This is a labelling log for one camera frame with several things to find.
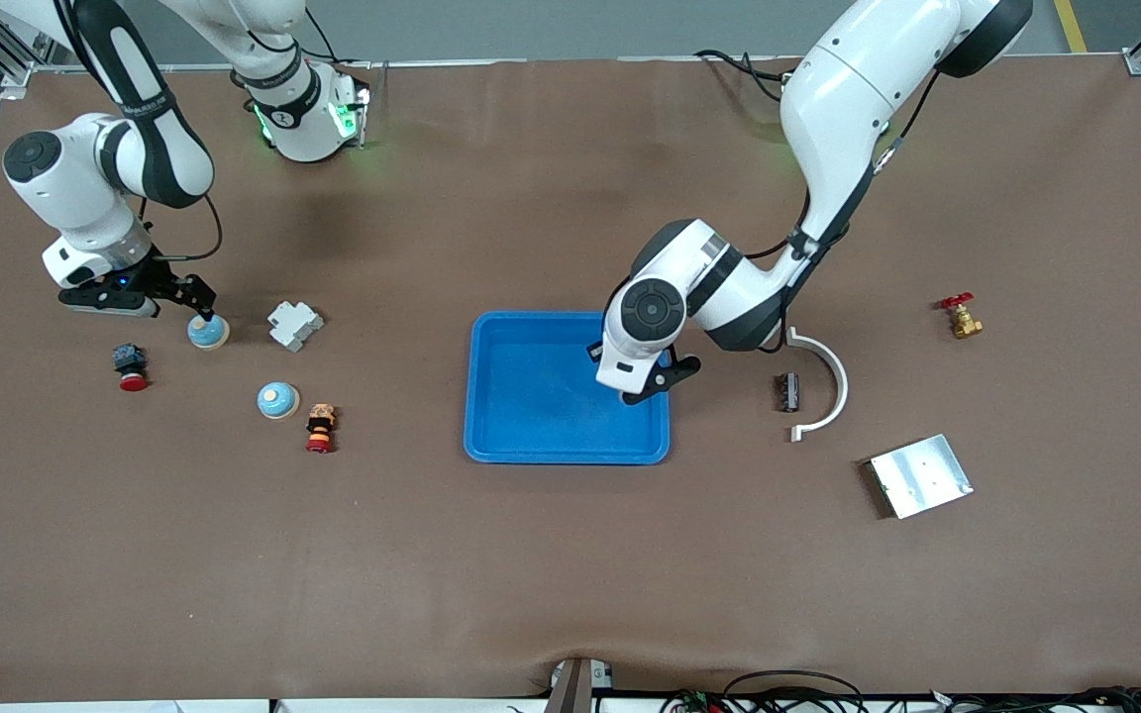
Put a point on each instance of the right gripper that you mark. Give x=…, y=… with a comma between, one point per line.
x=170, y=284

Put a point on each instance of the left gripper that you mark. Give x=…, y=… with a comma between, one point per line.
x=592, y=351

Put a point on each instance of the blue service bell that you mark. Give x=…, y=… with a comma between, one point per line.
x=209, y=335
x=277, y=401

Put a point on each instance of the black electrolytic capacitor block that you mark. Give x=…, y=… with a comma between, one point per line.
x=788, y=392

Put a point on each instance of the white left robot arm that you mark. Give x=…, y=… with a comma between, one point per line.
x=858, y=99

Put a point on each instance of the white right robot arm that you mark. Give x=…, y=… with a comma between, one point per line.
x=85, y=188

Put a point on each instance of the blue plastic tray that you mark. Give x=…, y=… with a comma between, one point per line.
x=531, y=406

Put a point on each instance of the red mushroom push button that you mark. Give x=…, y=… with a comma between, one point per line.
x=130, y=361

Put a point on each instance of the white circuit breaker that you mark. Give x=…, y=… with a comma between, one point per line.
x=293, y=325

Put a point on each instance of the red orange emergency stop button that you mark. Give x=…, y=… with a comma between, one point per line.
x=320, y=426

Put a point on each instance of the brown table cover mat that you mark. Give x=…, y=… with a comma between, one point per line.
x=570, y=574

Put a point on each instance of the white curved pipe clamp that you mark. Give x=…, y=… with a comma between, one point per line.
x=842, y=386

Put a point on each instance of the silver metal plate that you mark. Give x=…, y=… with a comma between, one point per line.
x=922, y=477

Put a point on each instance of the grey metal table bracket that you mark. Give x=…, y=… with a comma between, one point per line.
x=575, y=688

